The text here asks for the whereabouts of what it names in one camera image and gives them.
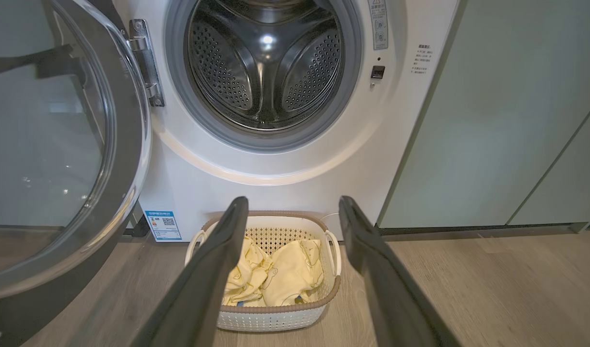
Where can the blue energy label sticker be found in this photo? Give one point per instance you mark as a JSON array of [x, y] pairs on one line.
[[163, 225]]

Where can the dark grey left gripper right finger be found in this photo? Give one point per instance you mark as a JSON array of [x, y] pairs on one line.
[[386, 289]]

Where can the dark cabinet plinth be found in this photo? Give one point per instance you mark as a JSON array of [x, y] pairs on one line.
[[468, 229]]

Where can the grey warning sticker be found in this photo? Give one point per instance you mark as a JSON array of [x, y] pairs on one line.
[[378, 24]]

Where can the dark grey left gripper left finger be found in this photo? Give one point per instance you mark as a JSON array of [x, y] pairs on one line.
[[203, 289]]

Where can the metal washing machine door hinge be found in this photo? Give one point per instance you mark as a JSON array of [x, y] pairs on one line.
[[145, 62]]

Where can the pale yellow printed garment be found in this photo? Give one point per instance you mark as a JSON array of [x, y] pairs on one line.
[[247, 279], [295, 270]]

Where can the grey rubber door gasket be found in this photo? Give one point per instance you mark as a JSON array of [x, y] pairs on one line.
[[177, 86]]

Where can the white perforated laundry basket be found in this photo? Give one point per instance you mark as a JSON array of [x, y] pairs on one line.
[[271, 319]]

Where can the dark round washer door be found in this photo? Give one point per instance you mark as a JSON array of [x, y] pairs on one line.
[[126, 144]]

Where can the white front-load washing machine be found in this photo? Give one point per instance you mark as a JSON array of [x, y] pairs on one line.
[[203, 193]]

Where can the stainless steel washing machine drum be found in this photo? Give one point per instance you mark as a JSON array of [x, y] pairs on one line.
[[266, 72]]

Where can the printed instruction text label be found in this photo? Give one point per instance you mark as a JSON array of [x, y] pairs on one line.
[[422, 59]]

